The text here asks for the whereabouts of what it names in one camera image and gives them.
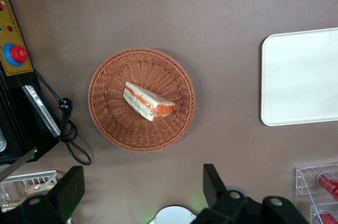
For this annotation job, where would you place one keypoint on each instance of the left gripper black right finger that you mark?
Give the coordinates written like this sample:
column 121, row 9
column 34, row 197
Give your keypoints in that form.
column 214, row 187

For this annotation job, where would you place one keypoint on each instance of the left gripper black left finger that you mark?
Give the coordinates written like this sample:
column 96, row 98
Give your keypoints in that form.
column 70, row 189

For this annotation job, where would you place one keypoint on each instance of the triangular sandwich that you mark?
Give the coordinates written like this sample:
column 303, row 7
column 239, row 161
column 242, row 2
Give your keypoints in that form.
column 148, row 102

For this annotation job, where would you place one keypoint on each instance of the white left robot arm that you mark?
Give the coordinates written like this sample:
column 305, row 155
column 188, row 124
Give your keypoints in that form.
column 173, row 216

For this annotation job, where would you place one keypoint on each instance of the round brown wicker basket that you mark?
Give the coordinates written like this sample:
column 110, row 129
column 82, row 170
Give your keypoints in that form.
column 169, row 76

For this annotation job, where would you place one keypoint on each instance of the cream plastic tray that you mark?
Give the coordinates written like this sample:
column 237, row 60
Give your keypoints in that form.
column 301, row 76

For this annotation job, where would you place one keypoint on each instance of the wrapped rice cracker pack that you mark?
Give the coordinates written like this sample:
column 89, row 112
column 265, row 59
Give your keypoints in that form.
column 10, row 204
column 39, row 188

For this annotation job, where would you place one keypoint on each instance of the grey metal bar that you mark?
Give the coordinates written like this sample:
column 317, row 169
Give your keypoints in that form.
column 18, row 163

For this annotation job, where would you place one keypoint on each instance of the steel container in machine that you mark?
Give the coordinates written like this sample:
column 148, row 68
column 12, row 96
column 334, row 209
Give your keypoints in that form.
column 2, row 140

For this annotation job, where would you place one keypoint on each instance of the clear acrylic bottle rack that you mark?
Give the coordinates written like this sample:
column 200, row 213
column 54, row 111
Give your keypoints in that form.
column 306, row 179

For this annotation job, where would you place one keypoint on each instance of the black machine with yellow panel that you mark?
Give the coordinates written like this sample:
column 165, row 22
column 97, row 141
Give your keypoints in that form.
column 16, row 107

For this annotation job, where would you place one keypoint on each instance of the red cola bottle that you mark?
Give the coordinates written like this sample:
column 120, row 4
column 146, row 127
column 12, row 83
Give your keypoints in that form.
column 327, row 218
column 327, row 184

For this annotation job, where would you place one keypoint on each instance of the red emergency stop button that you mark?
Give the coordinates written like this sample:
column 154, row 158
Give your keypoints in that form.
column 18, row 53

